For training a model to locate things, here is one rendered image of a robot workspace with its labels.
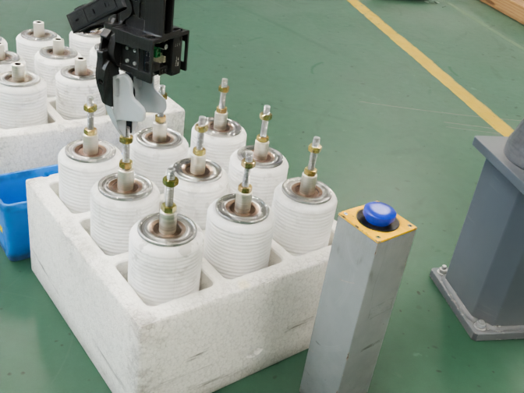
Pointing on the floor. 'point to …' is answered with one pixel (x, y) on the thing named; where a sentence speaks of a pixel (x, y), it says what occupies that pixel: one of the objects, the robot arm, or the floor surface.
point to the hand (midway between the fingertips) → (122, 123)
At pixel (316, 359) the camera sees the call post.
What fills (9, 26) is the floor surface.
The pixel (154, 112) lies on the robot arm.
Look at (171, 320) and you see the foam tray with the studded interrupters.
